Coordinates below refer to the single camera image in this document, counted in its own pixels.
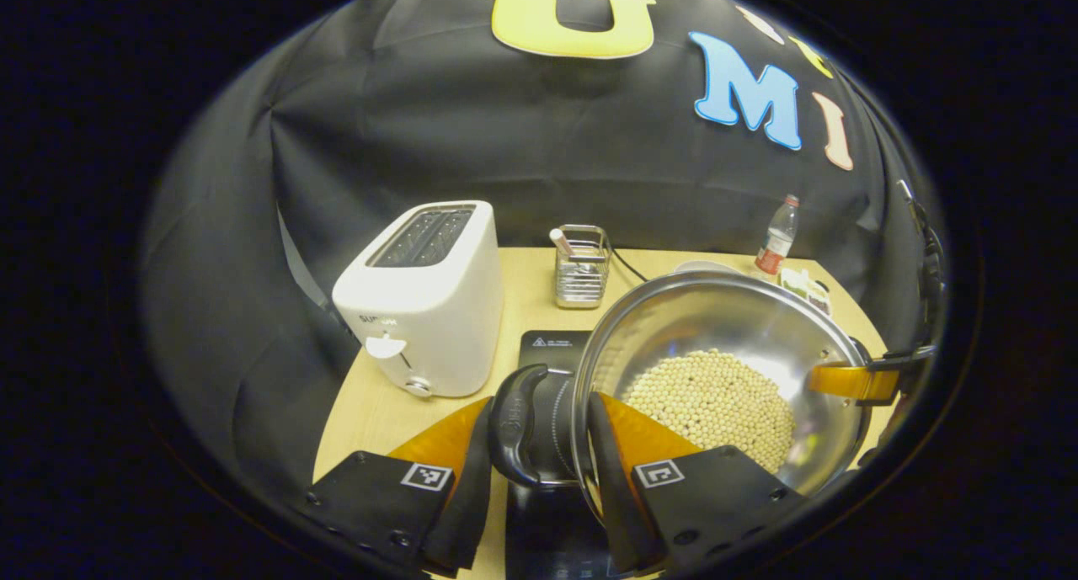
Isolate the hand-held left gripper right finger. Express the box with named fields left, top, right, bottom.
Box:
left=585, top=391, right=811, bottom=576

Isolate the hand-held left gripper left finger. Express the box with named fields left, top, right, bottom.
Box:
left=303, top=395, right=496, bottom=577

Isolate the black induction cooktop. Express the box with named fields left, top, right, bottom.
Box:
left=504, top=329, right=626, bottom=580

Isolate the stainless steel pot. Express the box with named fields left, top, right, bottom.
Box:
left=488, top=269, right=878, bottom=524

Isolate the dark metal stand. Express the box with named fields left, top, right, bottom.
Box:
left=894, top=178, right=945, bottom=346

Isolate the white divided tray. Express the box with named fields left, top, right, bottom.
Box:
left=778, top=266, right=835, bottom=317

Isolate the pile of yellow soybeans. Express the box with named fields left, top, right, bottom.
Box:
left=618, top=349, right=798, bottom=476

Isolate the clear water bottle red label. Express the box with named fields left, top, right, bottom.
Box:
left=753, top=194, right=802, bottom=279

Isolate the white toaster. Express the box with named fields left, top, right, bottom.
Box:
left=331, top=199, right=505, bottom=399

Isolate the white round plate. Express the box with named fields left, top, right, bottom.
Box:
left=673, top=259, right=747, bottom=277

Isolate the metal wire utensil holder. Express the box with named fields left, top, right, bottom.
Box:
left=553, top=223, right=613, bottom=311

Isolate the black power cable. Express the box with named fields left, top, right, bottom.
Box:
left=610, top=247, right=648, bottom=285

